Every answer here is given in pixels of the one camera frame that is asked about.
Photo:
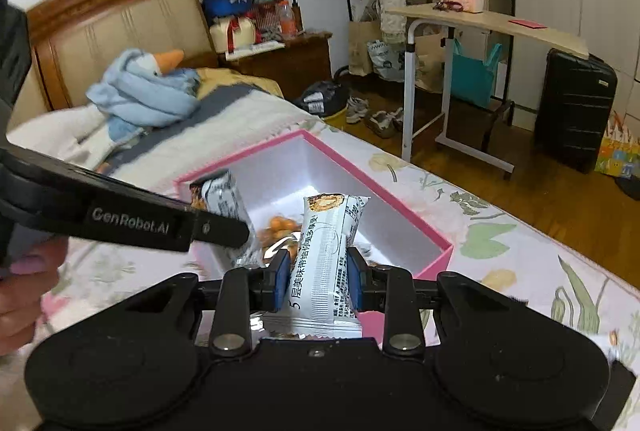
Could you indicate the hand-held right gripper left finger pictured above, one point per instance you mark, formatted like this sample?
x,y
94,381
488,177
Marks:
x,y
280,278

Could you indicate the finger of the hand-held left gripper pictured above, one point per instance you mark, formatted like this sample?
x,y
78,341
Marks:
x,y
220,228

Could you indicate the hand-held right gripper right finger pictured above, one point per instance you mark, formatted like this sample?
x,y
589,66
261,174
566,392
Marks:
x,y
356,278

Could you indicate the grey-white wafer packet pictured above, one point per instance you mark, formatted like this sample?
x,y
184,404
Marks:
x,y
225,196

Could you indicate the white wafer packet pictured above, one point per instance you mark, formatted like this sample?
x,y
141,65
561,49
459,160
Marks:
x,y
325,241

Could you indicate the clear bag of orange snacks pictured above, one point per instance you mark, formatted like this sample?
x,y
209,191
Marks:
x,y
282,228

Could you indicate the pink cardboard box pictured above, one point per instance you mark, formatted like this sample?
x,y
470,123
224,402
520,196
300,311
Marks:
x,y
400,221

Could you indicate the person's left hand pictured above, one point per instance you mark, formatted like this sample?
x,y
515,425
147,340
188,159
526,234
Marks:
x,y
30,291

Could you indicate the white blanket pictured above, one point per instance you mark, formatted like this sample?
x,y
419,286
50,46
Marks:
x,y
210,131

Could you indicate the goose plush in blue cloth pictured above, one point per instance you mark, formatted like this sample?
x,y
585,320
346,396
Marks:
x,y
145,91

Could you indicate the pair of sneakers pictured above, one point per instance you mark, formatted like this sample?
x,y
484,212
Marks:
x,y
375,116

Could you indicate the black bag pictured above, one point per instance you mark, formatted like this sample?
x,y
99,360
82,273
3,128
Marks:
x,y
322,96

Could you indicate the floral bed sheet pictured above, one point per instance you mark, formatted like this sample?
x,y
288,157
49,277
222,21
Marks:
x,y
525,251

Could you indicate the wooden nightstand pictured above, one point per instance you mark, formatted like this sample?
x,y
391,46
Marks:
x,y
290,61

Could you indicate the wooden headboard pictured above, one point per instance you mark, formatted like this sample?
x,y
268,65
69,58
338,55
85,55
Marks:
x,y
115,16

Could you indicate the cream gift box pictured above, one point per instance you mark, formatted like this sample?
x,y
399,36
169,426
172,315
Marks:
x,y
232,33

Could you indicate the red snack packets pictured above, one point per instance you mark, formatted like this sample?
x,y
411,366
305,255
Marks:
x,y
267,17

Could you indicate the white and green bag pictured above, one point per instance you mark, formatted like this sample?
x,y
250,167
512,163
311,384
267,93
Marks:
x,y
386,61

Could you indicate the orange drink bottle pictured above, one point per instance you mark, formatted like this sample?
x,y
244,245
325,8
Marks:
x,y
286,18

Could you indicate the brown paper bag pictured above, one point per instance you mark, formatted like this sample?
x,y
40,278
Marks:
x,y
364,46

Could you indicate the teal shopping bag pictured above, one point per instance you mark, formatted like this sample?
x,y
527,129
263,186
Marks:
x,y
475,76

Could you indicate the black suitcase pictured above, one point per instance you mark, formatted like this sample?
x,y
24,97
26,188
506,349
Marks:
x,y
575,111

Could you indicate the wooden rolling side table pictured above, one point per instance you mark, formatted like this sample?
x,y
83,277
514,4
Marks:
x,y
480,21

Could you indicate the round black base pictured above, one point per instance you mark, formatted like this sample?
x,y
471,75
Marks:
x,y
629,187

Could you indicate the colourful gift bag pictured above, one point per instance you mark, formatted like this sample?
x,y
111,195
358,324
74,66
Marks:
x,y
620,151

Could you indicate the red envelope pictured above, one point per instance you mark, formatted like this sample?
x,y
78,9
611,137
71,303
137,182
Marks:
x,y
527,23

